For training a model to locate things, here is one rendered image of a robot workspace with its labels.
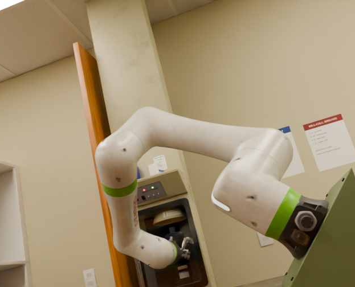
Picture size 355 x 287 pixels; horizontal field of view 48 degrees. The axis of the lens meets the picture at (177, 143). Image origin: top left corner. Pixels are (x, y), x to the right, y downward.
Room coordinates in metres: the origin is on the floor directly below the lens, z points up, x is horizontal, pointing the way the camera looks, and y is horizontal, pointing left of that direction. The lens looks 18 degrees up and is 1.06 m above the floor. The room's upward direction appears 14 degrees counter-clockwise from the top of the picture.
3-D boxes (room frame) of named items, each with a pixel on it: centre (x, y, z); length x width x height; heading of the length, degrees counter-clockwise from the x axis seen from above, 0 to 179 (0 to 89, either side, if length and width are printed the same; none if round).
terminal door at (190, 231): (1.88, 0.16, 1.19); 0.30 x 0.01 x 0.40; 78
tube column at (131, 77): (2.01, 0.14, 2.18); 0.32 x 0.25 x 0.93; 79
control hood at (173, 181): (1.83, 0.17, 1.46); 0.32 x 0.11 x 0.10; 79
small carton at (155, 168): (1.82, 0.12, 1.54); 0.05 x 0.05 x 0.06; 64
